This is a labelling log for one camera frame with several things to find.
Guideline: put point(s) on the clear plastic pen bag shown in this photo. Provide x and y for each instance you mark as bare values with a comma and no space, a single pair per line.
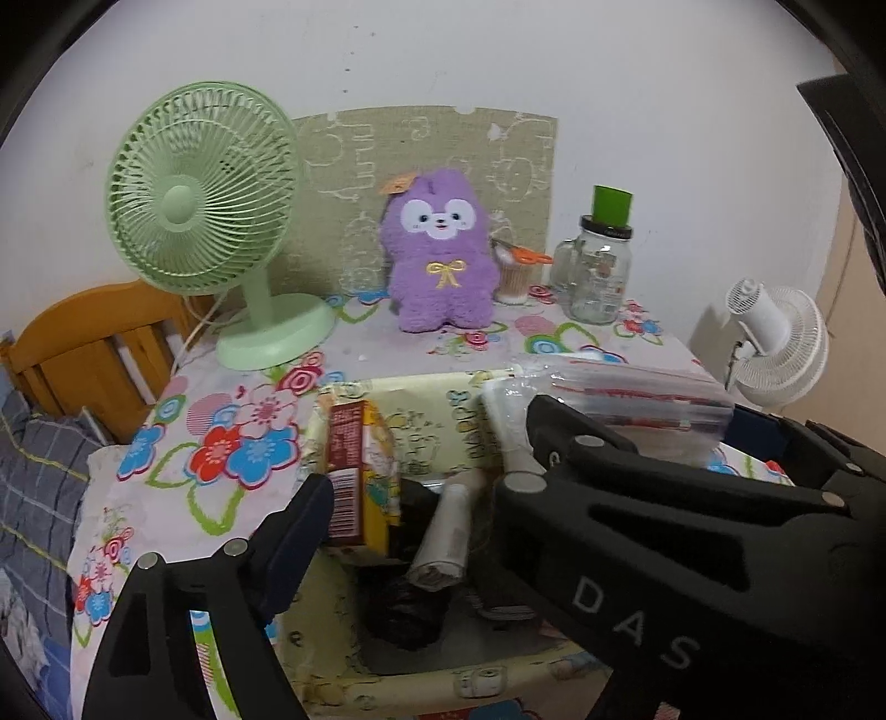
669,415

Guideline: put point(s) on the white standing fan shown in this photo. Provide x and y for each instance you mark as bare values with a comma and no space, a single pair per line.
784,345

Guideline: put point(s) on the cartoon tissue pack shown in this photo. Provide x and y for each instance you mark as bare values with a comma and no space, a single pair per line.
359,459

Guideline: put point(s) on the glass mason jar mug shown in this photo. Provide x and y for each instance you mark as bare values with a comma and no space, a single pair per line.
590,273

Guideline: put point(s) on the green desk fan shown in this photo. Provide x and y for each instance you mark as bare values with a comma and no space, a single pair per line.
199,200

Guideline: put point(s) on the floral tablecloth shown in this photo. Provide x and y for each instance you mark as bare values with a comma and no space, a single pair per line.
223,449

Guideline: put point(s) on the black plastic bag roll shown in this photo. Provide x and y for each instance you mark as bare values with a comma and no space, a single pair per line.
392,614

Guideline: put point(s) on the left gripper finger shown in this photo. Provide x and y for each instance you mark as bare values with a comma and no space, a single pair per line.
147,665

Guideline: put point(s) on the white crumpled clothes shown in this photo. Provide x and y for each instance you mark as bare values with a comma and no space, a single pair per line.
20,634

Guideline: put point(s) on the yellow cartoon fabric storage box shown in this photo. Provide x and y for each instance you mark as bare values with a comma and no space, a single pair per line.
493,658

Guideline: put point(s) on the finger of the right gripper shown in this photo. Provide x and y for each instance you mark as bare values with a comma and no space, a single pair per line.
826,469
595,456

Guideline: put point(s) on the purple plush toy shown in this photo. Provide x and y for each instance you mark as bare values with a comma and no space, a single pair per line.
437,239

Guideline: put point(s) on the grey plaid pillow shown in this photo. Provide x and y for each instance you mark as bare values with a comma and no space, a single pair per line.
44,477

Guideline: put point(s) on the beige door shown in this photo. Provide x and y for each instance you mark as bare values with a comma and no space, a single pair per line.
849,396

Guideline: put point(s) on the green cup on jar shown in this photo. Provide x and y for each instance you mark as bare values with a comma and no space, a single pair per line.
611,206

